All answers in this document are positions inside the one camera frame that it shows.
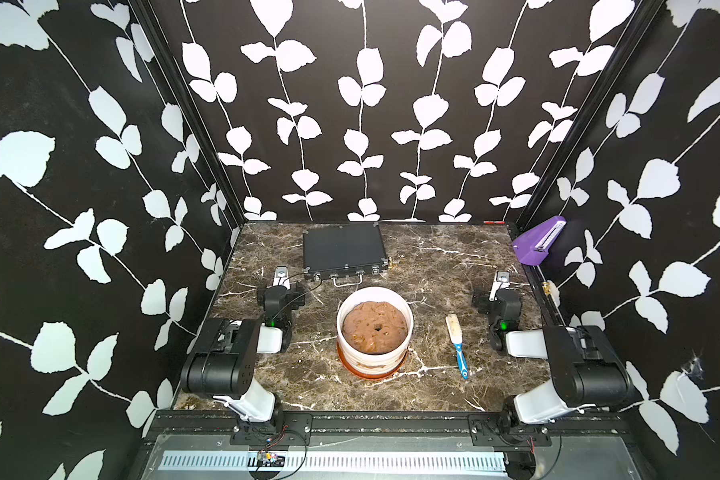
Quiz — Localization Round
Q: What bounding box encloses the white and blue scrub brush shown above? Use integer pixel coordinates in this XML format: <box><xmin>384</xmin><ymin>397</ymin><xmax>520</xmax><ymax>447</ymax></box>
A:
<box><xmin>445</xmin><ymin>314</ymin><xmax>469</xmax><ymax>380</ymax></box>

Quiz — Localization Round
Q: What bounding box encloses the white ceramic pot with mud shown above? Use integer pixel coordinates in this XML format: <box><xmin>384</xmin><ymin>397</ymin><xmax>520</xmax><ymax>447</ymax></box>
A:
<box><xmin>336</xmin><ymin>287</ymin><xmax>414</xmax><ymax>373</ymax></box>

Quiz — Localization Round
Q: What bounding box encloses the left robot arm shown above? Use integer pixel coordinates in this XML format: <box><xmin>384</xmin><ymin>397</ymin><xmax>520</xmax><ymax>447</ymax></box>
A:
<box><xmin>180</xmin><ymin>266</ymin><xmax>306</xmax><ymax>428</ymax></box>

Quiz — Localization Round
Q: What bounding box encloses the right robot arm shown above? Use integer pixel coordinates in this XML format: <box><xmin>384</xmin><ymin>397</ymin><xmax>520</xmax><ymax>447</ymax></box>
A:
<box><xmin>472</xmin><ymin>272</ymin><xmax>633</xmax><ymax>427</ymax></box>

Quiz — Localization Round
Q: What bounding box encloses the orange pot saucer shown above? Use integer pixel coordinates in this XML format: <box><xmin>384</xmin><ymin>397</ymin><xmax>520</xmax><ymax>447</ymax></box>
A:
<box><xmin>336</xmin><ymin>346</ymin><xmax>408</xmax><ymax>380</ymax></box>

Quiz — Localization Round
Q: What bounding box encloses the black flat case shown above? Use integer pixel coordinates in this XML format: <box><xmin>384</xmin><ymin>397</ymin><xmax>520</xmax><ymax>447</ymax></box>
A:
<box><xmin>302</xmin><ymin>222</ymin><xmax>389</xmax><ymax>280</ymax></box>

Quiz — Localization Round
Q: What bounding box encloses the white perforated strip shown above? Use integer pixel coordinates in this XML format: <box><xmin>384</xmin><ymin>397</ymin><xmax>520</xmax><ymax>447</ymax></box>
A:
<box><xmin>156</xmin><ymin>450</ymin><xmax>508</xmax><ymax>476</ymax></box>

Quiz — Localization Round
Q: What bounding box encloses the black front mounting rail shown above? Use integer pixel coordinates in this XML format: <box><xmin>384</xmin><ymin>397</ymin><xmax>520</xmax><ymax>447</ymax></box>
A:
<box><xmin>146</xmin><ymin>410</ymin><xmax>631</xmax><ymax>451</ymax></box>

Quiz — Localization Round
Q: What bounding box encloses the small circuit board with wires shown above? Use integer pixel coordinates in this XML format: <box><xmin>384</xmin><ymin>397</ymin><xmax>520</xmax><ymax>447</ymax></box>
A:
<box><xmin>248</xmin><ymin>451</ymin><xmax>286</xmax><ymax>470</ymax></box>

